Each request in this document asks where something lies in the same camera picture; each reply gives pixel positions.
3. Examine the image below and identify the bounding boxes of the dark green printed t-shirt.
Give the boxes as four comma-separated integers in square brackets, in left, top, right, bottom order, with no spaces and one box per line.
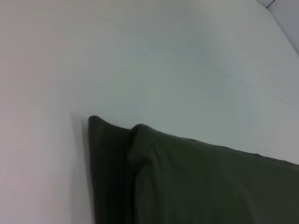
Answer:
[88,115,299,224]

